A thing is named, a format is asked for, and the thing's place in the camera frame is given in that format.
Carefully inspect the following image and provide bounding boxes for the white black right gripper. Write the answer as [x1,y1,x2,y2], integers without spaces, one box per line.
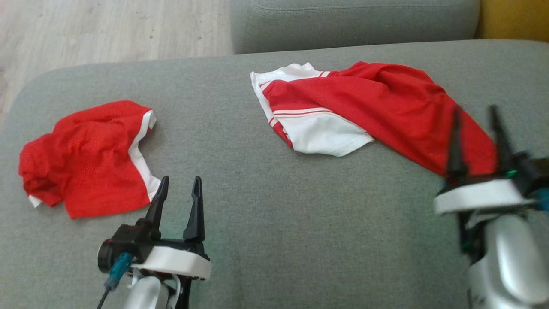
[433,104,537,215]

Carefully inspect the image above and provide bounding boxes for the yellow sofa back cushion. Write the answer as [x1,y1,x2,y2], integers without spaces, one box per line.
[474,0,549,42]

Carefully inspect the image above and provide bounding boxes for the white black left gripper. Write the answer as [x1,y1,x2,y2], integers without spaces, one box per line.
[133,175,211,280]

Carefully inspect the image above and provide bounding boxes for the small grey sofa seat cushion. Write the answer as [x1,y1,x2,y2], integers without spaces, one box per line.
[230,0,480,55]

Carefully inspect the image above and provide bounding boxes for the red shorts with white stripe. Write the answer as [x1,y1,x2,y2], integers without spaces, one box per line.
[18,100,162,219]

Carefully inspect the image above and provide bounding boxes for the red white Bulls jersey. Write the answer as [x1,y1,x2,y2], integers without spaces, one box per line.
[250,61,498,176]

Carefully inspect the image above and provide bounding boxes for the large grey sofa seat cushion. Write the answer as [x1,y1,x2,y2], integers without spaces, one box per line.
[0,39,549,309]

